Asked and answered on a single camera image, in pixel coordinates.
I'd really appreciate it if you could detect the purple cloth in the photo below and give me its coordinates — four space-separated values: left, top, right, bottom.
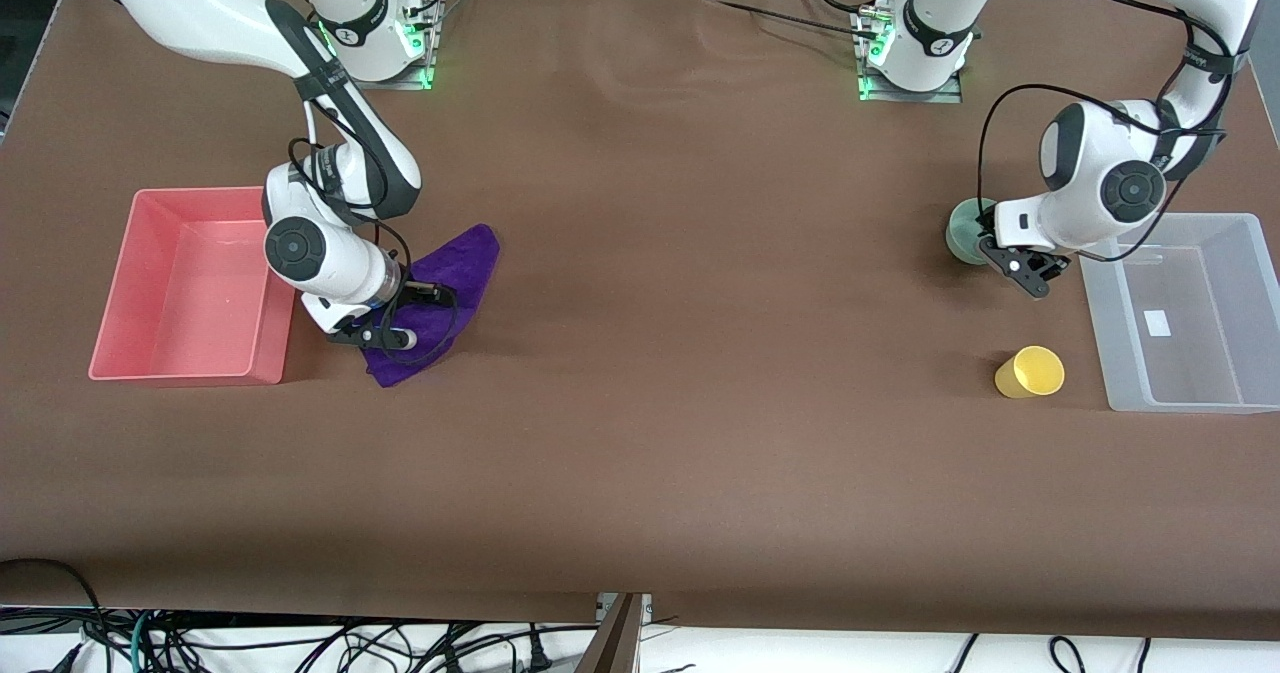
360 223 501 389

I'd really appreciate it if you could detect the metal table bracket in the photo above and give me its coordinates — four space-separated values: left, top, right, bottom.
578 593 653 673

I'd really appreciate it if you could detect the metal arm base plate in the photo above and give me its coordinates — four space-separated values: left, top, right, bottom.
858 3 964 104
330 0 438 91

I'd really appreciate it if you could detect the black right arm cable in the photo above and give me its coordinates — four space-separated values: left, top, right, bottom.
288 93 463 366

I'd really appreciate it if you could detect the pink plastic bin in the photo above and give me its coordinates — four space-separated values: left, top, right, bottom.
88 186 301 386

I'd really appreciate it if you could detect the yellow cup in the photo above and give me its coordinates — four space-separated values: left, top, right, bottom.
994 346 1066 400

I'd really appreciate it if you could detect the black cable on table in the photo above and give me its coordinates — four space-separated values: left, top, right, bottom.
680 0 881 30

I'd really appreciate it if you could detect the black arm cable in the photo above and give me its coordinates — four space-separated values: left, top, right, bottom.
978 0 1251 262
288 93 463 366

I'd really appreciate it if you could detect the black looped floor cable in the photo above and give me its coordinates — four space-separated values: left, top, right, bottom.
0 558 106 654

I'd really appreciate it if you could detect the clear plastic bin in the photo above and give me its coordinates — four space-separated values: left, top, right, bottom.
1077 211 1280 414

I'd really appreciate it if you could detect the pale green bowl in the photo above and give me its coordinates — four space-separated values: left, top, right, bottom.
945 198 1001 266

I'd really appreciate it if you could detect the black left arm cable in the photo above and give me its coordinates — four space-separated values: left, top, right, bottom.
978 0 1251 262

